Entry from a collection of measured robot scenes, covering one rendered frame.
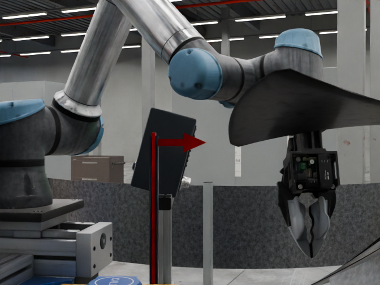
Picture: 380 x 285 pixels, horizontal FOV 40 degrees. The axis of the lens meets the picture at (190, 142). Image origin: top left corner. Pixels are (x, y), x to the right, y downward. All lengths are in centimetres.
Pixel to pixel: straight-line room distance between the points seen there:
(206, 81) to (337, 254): 204
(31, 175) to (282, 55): 59
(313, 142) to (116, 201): 199
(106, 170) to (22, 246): 632
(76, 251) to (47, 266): 7
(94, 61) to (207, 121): 601
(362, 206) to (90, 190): 140
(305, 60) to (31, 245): 66
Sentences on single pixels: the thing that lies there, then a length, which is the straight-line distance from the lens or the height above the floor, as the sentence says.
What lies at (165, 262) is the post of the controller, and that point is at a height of 91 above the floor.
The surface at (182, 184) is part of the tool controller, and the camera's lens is 124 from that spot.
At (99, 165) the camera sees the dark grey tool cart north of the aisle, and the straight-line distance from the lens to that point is 748.
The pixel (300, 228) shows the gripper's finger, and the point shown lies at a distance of 80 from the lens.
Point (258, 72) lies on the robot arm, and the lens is 89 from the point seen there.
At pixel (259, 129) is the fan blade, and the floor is 120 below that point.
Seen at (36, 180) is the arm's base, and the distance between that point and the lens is 116.
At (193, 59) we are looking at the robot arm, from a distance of 78.
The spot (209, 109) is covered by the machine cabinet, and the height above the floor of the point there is 155.
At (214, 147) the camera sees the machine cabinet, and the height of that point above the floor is 104.
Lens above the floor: 119
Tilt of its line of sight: 1 degrees down
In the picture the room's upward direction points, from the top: straight up
